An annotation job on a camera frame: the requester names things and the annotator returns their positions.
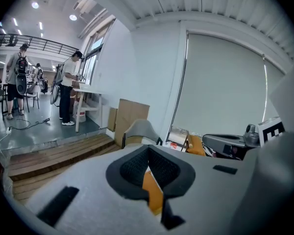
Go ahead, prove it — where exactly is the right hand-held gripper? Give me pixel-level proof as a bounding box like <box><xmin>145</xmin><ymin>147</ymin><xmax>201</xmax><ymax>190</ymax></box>
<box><xmin>202</xmin><ymin>117</ymin><xmax>286</xmax><ymax>159</ymax></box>

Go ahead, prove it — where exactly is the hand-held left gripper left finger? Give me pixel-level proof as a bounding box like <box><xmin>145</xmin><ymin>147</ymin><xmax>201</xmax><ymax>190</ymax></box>
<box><xmin>105</xmin><ymin>144</ymin><xmax>150</xmax><ymax>202</ymax></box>

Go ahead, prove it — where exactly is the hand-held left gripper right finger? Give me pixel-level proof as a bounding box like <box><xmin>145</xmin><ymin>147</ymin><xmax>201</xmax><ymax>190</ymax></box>
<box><xmin>147</xmin><ymin>144</ymin><xmax>196</xmax><ymax>231</ymax></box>

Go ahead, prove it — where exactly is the grey chair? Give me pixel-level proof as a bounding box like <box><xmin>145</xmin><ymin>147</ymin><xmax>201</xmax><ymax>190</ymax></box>
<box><xmin>122</xmin><ymin>118</ymin><xmax>163</xmax><ymax>149</ymax></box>

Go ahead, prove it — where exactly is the grey roller blind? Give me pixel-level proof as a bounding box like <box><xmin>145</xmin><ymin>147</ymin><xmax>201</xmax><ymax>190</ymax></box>
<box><xmin>171</xmin><ymin>33</ymin><xmax>286</xmax><ymax>137</ymax></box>

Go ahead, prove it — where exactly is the small cardboard sheet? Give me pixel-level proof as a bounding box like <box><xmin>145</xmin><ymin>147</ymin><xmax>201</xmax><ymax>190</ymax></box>
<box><xmin>107</xmin><ymin>107</ymin><xmax>119</xmax><ymax>133</ymax></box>

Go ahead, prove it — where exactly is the large cardboard sheet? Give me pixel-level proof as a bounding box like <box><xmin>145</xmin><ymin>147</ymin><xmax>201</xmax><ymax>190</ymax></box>
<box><xmin>114</xmin><ymin>98</ymin><xmax>150</xmax><ymax>148</ymax></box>

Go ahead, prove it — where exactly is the wooden step platform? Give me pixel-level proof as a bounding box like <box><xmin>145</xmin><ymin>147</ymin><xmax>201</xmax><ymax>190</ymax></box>
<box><xmin>6</xmin><ymin>133</ymin><xmax>122</xmax><ymax>202</ymax></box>

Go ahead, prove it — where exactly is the white bucket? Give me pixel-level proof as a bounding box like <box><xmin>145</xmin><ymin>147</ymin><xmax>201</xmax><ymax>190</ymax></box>
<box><xmin>73</xmin><ymin>101</ymin><xmax>87</xmax><ymax>123</ymax></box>

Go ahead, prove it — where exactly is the white table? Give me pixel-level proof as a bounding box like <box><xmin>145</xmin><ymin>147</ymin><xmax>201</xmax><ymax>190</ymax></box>
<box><xmin>73</xmin><ymin>82</ymin><xmax>104</xmax><ymax>133</ymax></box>

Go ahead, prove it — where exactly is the black metal railing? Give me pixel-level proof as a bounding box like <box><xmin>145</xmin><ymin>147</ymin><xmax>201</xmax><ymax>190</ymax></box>
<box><xmin>0</xmin><ymin>33</ymin><xmax>79</xmax><ymax>57</ymax></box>

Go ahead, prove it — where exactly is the wooden frame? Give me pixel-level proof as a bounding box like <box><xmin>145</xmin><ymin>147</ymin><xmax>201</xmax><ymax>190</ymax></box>
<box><xmin>180</xmin><ymin>130</ymin><xmax>194</xmax><ymax>153</ymax></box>

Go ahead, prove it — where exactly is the black floor cable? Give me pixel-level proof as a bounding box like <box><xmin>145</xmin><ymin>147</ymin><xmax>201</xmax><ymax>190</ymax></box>
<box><xmin>9</xmin><ymin>117</ymin><xmax>51</xmax><ymax>131</ymax></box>

